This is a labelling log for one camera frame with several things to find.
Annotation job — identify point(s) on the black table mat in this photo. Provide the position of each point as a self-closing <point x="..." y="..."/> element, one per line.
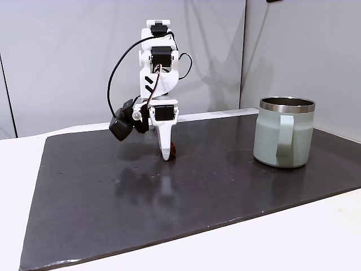
<point x="169" y="197"/>

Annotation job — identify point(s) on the thin black wall strip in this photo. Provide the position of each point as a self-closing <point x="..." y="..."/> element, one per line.
<point x="8" y="98"/>

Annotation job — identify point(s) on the black camera box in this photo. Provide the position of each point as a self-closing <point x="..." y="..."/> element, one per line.
<point x="122" y="124"/>

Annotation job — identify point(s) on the white rail behind mat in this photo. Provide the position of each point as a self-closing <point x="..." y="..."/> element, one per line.
<point x="220" y="114"/>

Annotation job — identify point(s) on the mint green steel-rimmed cup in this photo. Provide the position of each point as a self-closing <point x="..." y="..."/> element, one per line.
<point x="282" y="132"/>

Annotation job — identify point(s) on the black object on wall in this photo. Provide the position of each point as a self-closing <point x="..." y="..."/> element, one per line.
<point x="274" y="0"/>

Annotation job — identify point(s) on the small red cube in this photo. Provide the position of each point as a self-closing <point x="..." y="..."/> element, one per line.
<point x="173" y="149"/>

